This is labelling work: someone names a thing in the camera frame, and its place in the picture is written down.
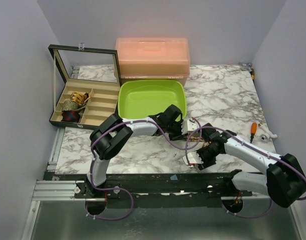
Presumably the green plastic tray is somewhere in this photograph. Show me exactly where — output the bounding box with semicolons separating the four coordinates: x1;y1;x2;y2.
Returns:
117;80;187;119

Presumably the floral patterned tie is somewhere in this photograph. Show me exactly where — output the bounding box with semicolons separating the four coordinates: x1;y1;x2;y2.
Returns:
188;131;209;147

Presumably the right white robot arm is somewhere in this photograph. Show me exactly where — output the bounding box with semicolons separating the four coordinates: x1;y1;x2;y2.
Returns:
197;123;306;208

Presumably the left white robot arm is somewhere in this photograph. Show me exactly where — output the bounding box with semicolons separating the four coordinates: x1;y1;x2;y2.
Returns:
86;104;183;198

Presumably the small white plastic piece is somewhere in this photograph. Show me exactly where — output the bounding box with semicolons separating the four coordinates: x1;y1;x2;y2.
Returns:
258;122;278;142

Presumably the orange translucent storage box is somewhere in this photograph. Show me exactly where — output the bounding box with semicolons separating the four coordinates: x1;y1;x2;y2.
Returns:
115;37;190;85

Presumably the yellow clamp at corner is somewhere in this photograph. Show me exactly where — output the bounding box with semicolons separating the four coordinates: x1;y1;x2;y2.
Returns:
250;68;255;81

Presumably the black tie organizer case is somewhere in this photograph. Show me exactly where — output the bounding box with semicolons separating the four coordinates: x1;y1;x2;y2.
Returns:
48;43;122;130

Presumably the yellow rolled tie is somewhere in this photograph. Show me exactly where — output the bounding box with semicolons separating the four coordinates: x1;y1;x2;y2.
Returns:
70;91;91;105

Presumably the red navy rolled tie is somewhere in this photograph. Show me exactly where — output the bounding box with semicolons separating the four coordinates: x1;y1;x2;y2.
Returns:
61;110;81;123

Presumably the grey-green rolled tie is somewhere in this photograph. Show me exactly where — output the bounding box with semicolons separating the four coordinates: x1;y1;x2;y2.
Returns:
62;100;86;113

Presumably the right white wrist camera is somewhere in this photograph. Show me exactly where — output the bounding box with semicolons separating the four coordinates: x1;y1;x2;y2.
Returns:
182;151;203;168

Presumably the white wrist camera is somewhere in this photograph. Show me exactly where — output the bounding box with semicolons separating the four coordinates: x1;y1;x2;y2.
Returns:
181;119;198;135
182;151;203;168

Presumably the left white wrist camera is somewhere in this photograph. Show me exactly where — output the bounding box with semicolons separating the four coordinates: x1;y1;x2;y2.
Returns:
181;119;198;135

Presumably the orange handled screwdriver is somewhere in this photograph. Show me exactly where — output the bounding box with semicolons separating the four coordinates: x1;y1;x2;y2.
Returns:
250;122;257;143

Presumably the black mounting base rail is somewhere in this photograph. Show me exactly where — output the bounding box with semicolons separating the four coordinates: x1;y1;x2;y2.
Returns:
41;172;252;209

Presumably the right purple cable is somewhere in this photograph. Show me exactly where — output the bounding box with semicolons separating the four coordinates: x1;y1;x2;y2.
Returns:
184;125;306;220

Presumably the purple cable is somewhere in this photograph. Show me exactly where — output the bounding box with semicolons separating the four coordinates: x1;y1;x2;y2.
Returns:
184;125;306;220
85;116;201;221

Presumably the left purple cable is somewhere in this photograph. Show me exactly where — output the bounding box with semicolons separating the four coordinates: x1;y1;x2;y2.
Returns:
85;116;201;221

